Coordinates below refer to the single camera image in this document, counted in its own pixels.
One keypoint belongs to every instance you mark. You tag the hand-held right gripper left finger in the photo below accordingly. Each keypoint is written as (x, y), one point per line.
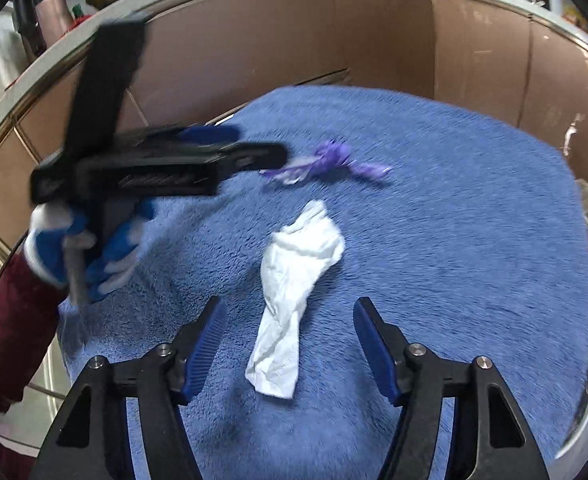
(206, 350)

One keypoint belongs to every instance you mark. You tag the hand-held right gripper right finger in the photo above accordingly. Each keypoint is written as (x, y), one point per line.
(374, 350)

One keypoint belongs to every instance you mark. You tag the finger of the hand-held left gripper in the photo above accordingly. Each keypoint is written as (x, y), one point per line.
(254, 156)
(209, 135)

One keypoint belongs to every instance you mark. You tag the purple plastic wrapper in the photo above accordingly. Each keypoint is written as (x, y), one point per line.
(331, 160)

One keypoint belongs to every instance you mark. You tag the white tissue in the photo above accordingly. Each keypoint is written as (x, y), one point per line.
(294, 280)

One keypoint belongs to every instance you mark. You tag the white round trash bin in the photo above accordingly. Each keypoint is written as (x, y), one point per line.
(586, 395)

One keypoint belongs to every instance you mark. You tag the person's left forearm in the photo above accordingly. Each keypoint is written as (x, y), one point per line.
(9, 330)

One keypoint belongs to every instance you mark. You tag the person's left hand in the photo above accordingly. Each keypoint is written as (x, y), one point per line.
(119, 255)

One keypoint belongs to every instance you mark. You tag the red and green small item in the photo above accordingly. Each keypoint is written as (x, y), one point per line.
(79, 15)

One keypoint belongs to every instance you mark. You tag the copper thermos flask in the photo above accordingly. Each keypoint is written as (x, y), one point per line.
(53, 12)

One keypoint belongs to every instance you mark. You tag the blue fleece blanket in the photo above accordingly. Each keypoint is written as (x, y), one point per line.
(449, 260)

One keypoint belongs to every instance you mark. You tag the brown cabinet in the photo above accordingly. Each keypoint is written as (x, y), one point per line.
(284, 40)

